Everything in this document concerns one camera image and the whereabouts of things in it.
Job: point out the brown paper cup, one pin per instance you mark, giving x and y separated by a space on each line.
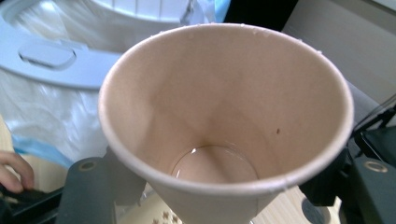
218 93

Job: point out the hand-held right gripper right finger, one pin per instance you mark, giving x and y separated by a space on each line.
370 193

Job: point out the dark curtain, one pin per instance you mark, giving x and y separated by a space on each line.
258 12

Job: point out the grey plastic lid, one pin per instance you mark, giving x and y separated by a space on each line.
18 68

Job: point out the black folding chair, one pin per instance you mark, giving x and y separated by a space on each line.
383 140

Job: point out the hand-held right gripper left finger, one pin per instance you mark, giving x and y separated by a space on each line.
90 189

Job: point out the beige strainer bucket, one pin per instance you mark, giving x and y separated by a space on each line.
162 217

